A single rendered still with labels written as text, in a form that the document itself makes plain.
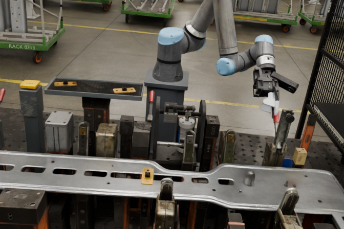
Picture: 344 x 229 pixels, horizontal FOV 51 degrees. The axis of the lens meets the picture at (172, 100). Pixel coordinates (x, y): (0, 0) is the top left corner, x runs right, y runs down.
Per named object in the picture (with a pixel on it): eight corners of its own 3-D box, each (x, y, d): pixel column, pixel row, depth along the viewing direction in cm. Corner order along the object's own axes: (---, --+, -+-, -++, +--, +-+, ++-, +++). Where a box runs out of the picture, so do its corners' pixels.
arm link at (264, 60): (271, 66, 150) (278, 54, 143) (272, 75, 148) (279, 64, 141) (254, 64, 150) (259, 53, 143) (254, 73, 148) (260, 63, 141)
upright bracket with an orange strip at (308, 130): (280, 222, 147) (309, 114, 125) (279, 220, 148) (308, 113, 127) (287, 222, 147) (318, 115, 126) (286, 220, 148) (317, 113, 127)
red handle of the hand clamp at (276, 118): (274, 147, 129) (271, 108, 135) (272, 150, 131) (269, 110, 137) (285, 149, 129) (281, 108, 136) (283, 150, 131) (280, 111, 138)
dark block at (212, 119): (194, 211, 148) (207, 122, 130) (193, 200, 155) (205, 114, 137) (206, 212, 148) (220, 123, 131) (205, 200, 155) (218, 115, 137)
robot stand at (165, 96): (145, 134, 201) (149, 67, 184) (181, 138, 201) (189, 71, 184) (140, 154, 183) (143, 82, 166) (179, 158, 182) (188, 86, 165)
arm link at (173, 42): (151, 55, 170) (152, 27, 164) (170, 51, 179) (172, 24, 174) (169, 63, 163) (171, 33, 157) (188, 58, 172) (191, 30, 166)
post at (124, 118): (117, 205, 148) (119, 120, 131) (119, 197, 153) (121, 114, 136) (129, 205, 148) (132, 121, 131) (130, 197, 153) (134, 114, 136)
